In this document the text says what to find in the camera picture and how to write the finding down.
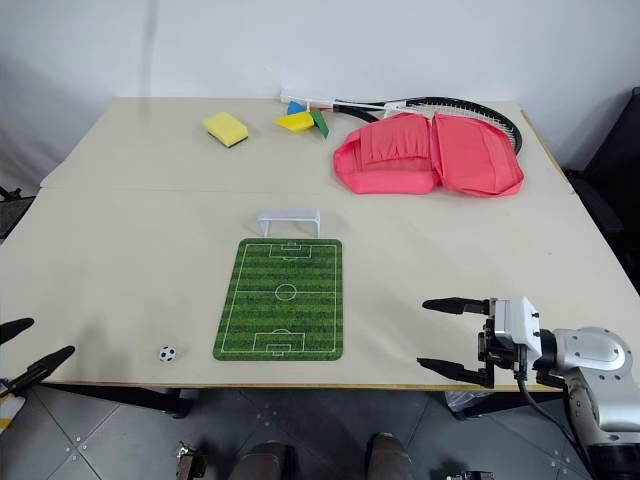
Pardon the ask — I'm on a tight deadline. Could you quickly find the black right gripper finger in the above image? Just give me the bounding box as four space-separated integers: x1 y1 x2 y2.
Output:
416 356 494 389
422 296 494 317

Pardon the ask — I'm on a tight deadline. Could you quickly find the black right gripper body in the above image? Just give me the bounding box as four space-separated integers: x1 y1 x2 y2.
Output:
477 318 527 389

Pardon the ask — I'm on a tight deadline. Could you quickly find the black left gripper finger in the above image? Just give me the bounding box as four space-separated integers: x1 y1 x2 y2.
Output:
0 317 36 346
8 345 77 390

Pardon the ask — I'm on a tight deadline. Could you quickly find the green soccer field mat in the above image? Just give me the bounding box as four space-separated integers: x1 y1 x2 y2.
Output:
212 237 347 363

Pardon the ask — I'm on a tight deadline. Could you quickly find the dark rounded shape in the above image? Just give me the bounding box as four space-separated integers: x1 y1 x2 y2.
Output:
366 431 417 480
238 439 297 480

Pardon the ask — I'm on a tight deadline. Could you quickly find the black metal stand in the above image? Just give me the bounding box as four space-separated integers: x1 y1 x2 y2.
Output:
0 186 37 240

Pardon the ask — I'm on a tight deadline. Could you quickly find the open pink fabric bag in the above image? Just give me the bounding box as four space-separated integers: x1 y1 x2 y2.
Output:
332 111 527 198

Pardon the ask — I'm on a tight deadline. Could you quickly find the white miniature goal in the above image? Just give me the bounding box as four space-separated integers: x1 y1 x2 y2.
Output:
255 207 322 238

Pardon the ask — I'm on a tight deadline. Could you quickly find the black tennis racket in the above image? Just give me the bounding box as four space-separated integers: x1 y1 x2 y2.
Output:
279 88 525 152

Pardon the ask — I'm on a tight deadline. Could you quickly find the green scouring pad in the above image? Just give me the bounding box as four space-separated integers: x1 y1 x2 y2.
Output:
308 110 332 140

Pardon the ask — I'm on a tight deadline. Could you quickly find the yellow wedge sponge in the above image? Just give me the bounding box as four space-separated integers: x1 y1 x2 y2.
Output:
272 111 316 135

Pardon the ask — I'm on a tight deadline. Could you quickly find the yellow green block sponge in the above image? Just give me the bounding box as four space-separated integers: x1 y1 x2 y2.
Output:
201 111 250 150

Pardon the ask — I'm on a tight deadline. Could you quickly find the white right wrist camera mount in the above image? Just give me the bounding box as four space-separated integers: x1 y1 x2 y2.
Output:
489 295 544 360

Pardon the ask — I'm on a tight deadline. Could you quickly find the black table frame leg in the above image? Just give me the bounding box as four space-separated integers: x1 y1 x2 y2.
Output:
443 388 569 420
42 382 194 420

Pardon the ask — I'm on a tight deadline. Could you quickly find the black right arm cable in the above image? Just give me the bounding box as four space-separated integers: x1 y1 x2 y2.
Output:
516 368 599 480

